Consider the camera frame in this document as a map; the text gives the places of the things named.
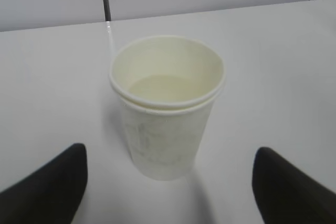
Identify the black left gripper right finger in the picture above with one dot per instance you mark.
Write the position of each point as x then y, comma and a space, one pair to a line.
285, 194

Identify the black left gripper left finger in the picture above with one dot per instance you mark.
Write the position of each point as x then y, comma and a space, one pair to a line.
52, 194

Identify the white paper cup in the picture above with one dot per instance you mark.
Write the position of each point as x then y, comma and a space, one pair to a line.
166, 86

